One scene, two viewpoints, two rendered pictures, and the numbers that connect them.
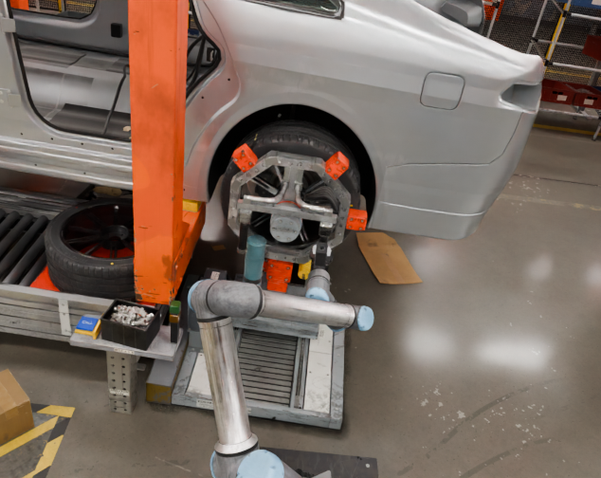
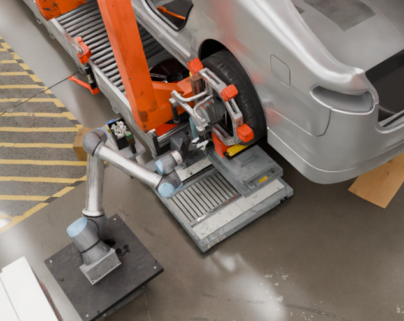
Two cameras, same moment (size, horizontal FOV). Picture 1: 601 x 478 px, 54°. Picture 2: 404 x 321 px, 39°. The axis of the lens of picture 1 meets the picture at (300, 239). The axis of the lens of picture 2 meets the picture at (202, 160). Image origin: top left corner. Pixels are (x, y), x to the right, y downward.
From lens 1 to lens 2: 290 cm
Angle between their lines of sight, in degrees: 50
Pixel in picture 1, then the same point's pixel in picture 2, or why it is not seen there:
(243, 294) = (87, 143)
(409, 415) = (249, 274)
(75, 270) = not seen: hidden behind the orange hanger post
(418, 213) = (287, 149)
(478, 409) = (295, 304)
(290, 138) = (215, 64)
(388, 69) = (253, 42)
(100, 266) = not seen: hidden behind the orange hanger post
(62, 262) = not seen: hidden behind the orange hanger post
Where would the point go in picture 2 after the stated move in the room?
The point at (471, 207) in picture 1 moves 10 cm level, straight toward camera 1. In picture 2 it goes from (314, 163) to (298, 167)
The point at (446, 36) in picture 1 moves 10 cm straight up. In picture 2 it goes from (282, 32) to (281, 16)
